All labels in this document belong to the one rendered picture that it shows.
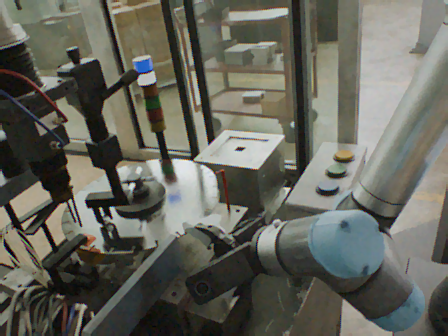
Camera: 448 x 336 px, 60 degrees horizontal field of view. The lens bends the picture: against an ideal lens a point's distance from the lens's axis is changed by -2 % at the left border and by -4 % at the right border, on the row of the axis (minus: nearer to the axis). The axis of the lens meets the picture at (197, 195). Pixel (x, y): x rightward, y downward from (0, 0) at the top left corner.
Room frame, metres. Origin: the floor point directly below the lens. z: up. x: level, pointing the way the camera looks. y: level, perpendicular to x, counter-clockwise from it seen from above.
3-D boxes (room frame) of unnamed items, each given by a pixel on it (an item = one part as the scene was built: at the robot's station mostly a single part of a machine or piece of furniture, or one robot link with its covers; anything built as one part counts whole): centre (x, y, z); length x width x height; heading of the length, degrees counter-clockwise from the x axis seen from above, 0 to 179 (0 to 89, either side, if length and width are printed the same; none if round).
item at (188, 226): (0.55, -0.01, 0.96); 0.09 x 0.06 x 0.03; 34
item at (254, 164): (0.93, -0.13, 0.82); 0.18 x 0.18 x 0.15; 53
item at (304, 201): (0.73, -0.30, 0.82); 0.28 x 0.11 x 0.15; 143
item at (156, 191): (0.70, 0.12, 0.96); 0.11 x 0.11 x 0.03
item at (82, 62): (0.62, 0.14, 1.17); 0.06 x 0.05 x 0.20; 134
